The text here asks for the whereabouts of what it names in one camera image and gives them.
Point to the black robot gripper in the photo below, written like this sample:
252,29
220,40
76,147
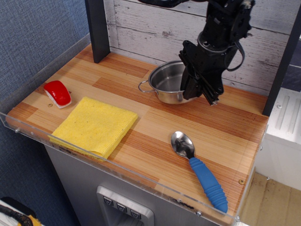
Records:
204,65

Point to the small stainless steel pot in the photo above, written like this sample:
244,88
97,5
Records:
165,81

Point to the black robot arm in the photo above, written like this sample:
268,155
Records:
227,21

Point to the yellow folded cloth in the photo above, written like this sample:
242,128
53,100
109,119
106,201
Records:
94,126

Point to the white toy sink counter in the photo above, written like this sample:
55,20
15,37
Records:
279,156

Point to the red and white toy sushi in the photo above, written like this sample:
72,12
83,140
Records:
58,93

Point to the grey toy fridge cabinet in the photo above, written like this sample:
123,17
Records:
80,179

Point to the silver dispenser button panel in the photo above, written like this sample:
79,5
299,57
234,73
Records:
118,210

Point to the clear acrylic table guard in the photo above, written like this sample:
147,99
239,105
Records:
225,136

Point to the spoon with blue handle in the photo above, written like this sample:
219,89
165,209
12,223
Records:
183,146

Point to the dark right frame post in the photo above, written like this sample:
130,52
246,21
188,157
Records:
284,63

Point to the dark frame post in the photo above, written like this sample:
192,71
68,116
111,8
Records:
98,29
284,63

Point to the dark left frame post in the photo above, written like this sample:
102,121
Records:
98,29

